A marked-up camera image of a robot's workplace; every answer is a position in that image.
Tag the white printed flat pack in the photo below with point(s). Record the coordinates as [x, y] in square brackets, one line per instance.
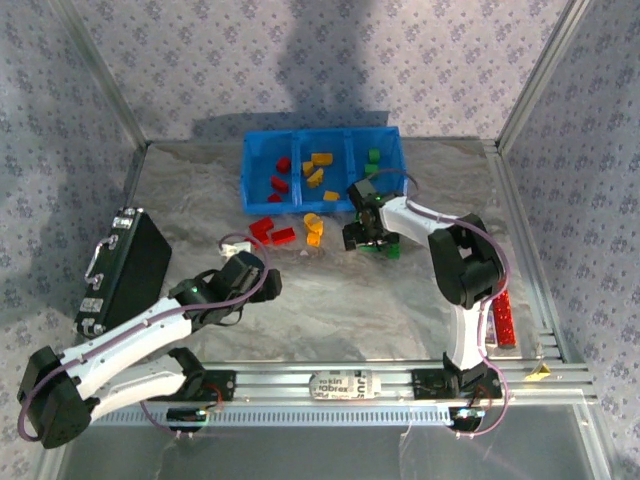
[490, 327]

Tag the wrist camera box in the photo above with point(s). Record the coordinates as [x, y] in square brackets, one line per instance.
[240, 248]
[362, 191]

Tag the aluminium side rail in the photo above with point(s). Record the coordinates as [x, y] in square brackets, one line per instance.
[136, 170]
[500, 167]

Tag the white printed label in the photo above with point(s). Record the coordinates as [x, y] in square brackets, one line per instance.
[345, 386]

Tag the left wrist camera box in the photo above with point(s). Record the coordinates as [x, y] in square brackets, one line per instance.
[240, 248]

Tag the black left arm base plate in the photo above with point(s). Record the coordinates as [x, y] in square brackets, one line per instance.
[220, 387]

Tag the small yellow triangle piece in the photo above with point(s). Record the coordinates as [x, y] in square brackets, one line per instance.
[541, 372]

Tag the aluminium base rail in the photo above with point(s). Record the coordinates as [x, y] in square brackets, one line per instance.
[280, 387]

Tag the small yellow lego brick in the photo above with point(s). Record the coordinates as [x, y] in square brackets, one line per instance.
[314, 239]
[307, 168]
[322, 159]

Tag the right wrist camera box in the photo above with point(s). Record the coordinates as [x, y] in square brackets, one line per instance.
[362, 191]

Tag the blue three-compartment plastic bin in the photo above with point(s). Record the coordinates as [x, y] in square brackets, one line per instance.
[260, 160]

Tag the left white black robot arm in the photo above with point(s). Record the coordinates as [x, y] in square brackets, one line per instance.
[125, 345]

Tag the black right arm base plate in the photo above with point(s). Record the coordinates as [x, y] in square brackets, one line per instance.
[425, 385]

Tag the aluminium frame post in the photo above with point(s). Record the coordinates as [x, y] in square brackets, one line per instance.
[542, 75]
[102, 75]

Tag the yellow rounded lego piece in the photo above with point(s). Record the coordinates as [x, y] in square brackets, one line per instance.
[312, 221]

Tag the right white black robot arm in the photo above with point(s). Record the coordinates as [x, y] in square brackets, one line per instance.
[465, 270]

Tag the red bar on frame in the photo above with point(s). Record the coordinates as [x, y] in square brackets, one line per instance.
[502, 320]

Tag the small green lego brick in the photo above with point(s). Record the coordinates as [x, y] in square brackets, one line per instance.
[370, 169]
[373, 154]

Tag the long green lego brick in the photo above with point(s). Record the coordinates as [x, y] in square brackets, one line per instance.
[393, 253]

